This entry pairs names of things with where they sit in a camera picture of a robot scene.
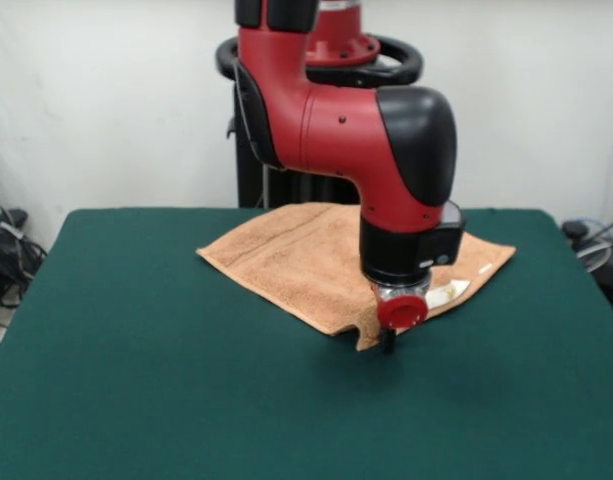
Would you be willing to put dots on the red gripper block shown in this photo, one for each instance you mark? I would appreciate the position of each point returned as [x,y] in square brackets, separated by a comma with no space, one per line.
[402,312]

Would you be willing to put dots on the tan terry towel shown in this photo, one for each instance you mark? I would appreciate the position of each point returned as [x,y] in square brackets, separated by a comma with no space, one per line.
[296,260]

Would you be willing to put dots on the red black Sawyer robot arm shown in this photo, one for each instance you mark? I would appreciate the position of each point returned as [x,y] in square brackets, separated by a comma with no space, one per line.
[346,135]

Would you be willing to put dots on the black oval device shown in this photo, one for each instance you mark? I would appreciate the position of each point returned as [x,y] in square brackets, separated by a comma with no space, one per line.
[576,229]

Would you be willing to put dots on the dark green table cloth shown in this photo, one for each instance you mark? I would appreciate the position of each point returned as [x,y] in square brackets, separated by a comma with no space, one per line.
[136,350]

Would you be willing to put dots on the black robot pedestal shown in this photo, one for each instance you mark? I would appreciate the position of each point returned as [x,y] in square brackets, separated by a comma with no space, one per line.
[406,62]

